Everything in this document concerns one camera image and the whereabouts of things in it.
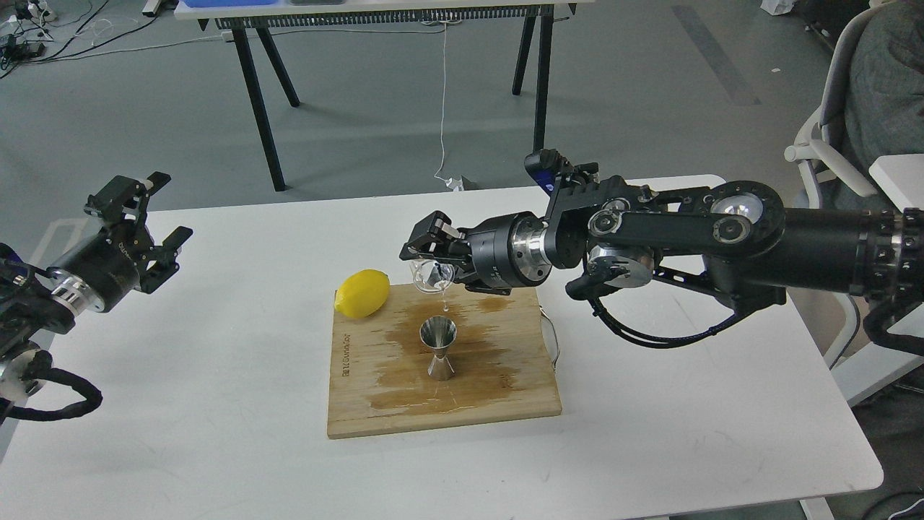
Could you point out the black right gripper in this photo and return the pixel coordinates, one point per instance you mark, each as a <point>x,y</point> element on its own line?
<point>499,254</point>

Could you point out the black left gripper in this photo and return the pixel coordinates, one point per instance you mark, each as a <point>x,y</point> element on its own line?
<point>101,270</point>

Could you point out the small clear glass cup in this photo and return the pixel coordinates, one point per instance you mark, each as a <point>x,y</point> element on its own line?
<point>432,277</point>

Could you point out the steel jigger measuring cup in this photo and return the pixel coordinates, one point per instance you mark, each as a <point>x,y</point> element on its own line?
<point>438,333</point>

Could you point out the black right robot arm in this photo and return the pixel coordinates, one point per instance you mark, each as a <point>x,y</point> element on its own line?
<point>736,242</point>

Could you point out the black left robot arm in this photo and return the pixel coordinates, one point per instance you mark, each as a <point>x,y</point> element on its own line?
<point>33,388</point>

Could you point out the yellow lemon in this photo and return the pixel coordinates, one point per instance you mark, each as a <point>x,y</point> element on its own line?
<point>362,294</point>

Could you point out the bamboo cutting board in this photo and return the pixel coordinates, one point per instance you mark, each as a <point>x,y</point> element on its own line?
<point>379,382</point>

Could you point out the blue plastic tray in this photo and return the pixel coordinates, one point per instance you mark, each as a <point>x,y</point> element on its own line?
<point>221,4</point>

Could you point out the background table black legs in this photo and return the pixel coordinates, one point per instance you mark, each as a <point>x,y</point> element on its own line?
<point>540,15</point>

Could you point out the white office chair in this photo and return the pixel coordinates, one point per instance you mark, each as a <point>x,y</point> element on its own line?
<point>817,145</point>

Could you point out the white side desk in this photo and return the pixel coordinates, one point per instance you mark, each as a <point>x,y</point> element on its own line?
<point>894,323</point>

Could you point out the seated person grey jacket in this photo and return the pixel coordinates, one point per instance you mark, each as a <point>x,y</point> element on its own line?
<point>884,96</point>

